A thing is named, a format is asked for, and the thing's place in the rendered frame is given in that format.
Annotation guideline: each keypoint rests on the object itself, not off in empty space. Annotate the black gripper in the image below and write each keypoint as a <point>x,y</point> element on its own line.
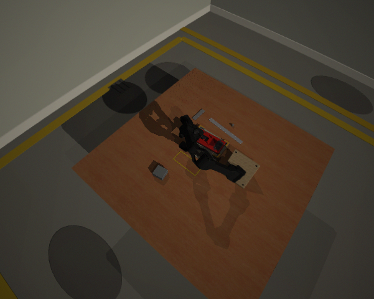
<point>183,144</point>

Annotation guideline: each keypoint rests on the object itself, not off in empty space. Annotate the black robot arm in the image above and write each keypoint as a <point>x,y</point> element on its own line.
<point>206,161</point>

